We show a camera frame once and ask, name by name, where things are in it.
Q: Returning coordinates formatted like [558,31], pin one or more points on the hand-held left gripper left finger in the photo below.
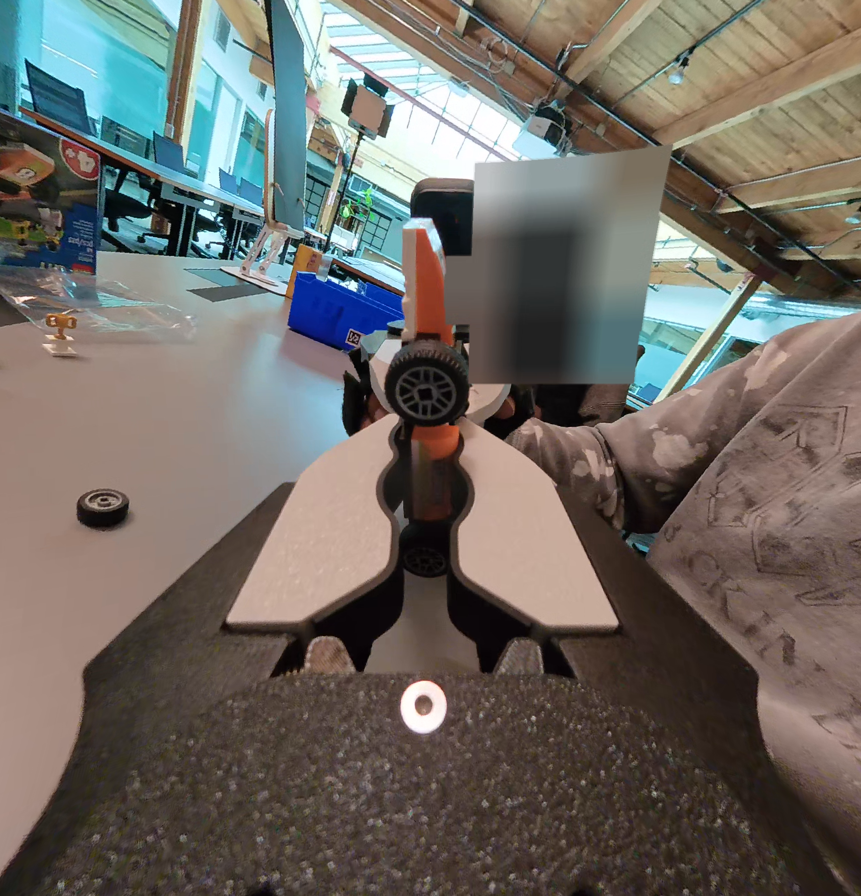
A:
[311,560]

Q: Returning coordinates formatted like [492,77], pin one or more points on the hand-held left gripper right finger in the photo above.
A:
[535,560]

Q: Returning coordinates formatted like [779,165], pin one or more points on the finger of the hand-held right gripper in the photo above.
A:
[489,403]
[383,378]

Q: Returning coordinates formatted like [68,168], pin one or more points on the orange lego race car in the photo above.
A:
[425,280]

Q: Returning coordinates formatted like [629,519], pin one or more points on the person's right forearm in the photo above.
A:
[640,448]

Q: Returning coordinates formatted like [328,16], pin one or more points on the loose black lego wheel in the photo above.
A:
[103,508]

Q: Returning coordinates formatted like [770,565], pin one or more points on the small tan lego piece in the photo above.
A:
[59,336]

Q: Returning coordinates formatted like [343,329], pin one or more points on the blue lego set box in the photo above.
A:
[38,196]

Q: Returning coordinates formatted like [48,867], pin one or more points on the blue plastic bin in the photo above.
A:
[332,311]

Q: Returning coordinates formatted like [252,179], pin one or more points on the white ceiling projector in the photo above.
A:
[540,133]

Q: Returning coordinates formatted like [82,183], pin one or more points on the orange cardboard box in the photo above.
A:
[302,261]

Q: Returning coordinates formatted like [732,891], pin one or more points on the studio light panel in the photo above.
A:
[367,105]

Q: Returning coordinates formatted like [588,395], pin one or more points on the white display stand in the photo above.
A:
[255,280]

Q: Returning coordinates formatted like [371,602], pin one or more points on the tall black panel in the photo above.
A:
[288,112]

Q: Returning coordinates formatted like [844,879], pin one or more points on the clear plastic bag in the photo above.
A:
[122,315]

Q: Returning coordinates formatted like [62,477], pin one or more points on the long wooden office desk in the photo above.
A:
[192,179]

